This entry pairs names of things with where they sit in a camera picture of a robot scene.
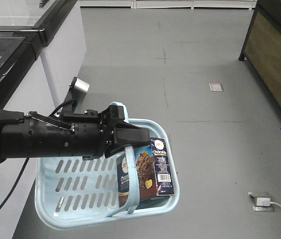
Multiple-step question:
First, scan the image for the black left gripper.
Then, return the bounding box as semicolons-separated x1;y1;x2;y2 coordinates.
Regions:
73;105;150;160

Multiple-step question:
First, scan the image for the chocolate cookie box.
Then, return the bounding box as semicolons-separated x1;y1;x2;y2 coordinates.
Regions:
116;137;174;207

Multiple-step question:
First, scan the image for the light blue plastic basket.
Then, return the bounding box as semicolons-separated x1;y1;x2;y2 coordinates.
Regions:
34;101;181;230

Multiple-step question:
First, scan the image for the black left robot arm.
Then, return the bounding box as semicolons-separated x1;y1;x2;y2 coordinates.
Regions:
0;105;150;164

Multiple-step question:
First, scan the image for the steel floor socket plate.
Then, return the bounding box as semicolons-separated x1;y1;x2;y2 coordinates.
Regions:
209;83;224;92

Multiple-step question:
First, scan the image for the far chest freezer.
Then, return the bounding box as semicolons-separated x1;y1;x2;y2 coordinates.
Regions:
0;0;86;109

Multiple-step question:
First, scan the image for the chest freezer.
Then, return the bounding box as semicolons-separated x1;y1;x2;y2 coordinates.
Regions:
0;0;86;109
0;32;54;239

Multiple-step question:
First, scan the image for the near chest freezer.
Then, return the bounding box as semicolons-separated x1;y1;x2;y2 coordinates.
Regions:
0;32;54;239

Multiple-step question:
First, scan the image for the floor socket with white plug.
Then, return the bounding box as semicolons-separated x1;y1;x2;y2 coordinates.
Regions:
248;192;275;212

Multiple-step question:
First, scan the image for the dark wooden display stand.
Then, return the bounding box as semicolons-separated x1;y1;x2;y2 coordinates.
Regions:
238;0;281;111

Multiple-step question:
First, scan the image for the white store shelving unit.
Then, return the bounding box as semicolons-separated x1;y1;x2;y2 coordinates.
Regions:
79;0;257;9

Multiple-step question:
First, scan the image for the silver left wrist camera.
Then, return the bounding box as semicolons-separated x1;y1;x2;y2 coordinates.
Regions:
69;77;90;100

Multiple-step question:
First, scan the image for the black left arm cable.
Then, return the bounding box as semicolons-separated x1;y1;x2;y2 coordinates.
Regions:
0;157;29;227

